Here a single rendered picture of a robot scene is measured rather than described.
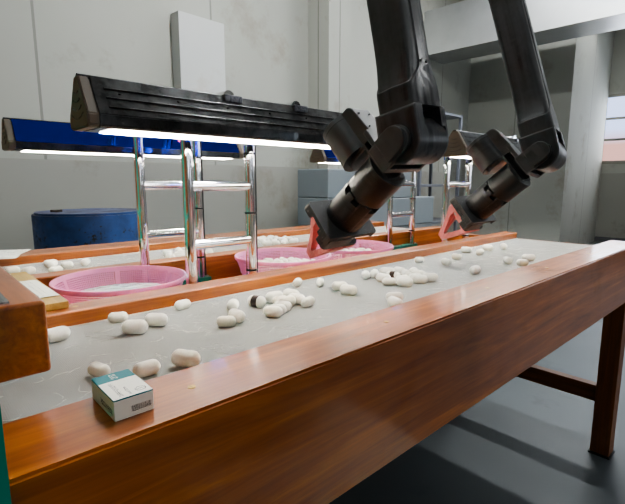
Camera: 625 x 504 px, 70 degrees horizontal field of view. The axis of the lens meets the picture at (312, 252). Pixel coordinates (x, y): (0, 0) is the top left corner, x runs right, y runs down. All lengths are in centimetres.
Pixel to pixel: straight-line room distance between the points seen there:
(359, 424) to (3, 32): 294
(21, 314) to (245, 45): 365
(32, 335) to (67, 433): 10
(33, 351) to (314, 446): 31
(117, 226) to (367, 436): 199
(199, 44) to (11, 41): 117
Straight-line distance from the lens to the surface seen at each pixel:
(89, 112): 67
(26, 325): 49
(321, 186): 365
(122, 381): 47
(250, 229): 101
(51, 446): 43
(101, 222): 242
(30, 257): 148
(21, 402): 58
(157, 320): 76
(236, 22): 401
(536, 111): 90
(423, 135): 54
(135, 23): 353
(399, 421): 68
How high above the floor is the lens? 97
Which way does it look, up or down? 9 degrees down
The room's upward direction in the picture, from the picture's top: straight up
